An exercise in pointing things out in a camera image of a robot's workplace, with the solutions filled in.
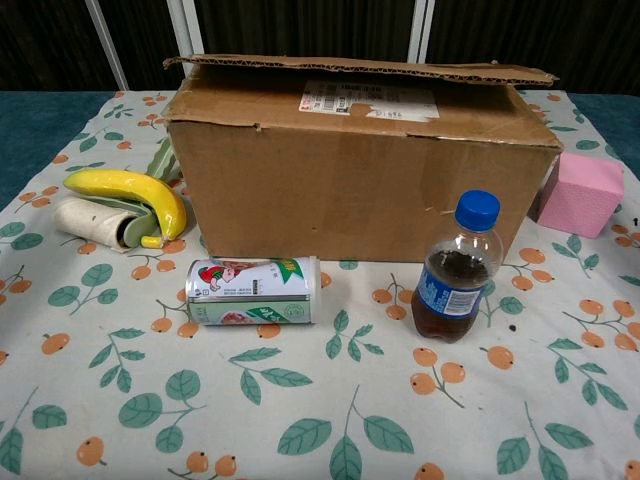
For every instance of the thin white frame post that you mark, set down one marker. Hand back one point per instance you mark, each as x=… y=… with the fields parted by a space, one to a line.
x=105 y=45

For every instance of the yellow toy banana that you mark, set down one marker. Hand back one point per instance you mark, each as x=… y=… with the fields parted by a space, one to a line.
x=150 y=192

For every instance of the fruit and leaf print tablecloth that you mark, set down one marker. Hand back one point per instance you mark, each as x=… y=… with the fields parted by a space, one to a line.
x=320 y=400

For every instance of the thick white frame post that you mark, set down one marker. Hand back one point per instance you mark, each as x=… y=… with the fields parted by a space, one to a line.
x=186 y=30

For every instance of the pink foam cube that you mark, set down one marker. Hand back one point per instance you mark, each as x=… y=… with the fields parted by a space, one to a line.
x=585 y=195

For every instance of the brown cardboard shipping box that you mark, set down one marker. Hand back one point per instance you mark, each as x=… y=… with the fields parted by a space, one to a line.
x=350 y=190

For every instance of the cola bottle blue cap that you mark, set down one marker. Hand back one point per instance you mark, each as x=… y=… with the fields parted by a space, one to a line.
x=450 y=300

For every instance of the pale green leaf-shaped toy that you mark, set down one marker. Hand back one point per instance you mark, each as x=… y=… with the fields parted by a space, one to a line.
x=162 y=160

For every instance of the cartoon print drink can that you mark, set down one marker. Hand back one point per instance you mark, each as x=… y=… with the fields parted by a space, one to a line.
x=250 y=295

